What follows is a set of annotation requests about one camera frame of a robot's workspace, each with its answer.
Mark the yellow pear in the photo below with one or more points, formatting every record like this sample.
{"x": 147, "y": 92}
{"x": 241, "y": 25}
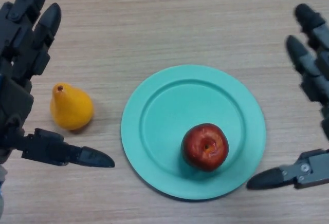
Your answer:
{"x": 70, "y": 109}

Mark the red apple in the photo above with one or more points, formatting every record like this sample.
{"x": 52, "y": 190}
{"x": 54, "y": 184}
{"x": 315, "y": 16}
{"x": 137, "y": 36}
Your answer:
{"x": 198, "y": 157}

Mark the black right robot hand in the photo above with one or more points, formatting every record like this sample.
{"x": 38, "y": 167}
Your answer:
{"x": 313, "y": 85}

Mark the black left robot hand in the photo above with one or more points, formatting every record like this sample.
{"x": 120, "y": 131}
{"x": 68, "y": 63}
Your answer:
{"x": 15, "y": 54}

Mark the green round plate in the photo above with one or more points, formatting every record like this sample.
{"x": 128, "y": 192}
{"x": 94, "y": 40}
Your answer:
{"x": 164, "y": 111}

